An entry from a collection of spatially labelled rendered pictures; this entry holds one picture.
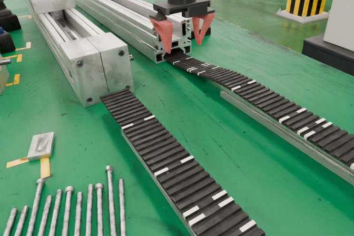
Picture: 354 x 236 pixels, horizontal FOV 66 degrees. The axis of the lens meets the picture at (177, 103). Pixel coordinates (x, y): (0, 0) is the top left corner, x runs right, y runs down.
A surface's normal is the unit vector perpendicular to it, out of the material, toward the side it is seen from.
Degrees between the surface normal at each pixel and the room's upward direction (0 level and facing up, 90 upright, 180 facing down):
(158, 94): 0
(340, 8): 90
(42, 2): 90
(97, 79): 90
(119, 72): 90
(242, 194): 0
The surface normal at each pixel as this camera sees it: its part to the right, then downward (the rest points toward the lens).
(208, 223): -0.06, -0.84
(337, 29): -0.91, 0.26
